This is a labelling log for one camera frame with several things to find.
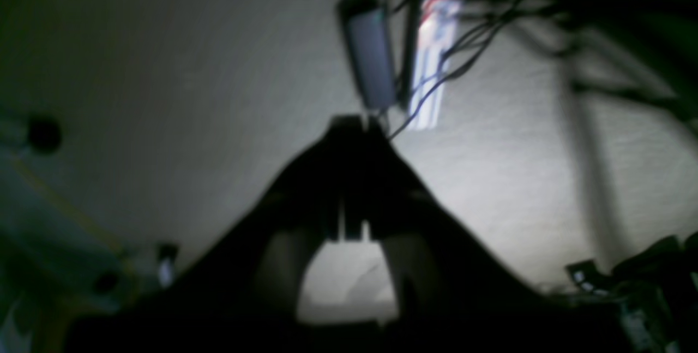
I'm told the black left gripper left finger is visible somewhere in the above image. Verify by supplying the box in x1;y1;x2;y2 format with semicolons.
262;115;350;244

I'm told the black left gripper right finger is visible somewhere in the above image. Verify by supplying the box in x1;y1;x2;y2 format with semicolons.
347;115;435;240

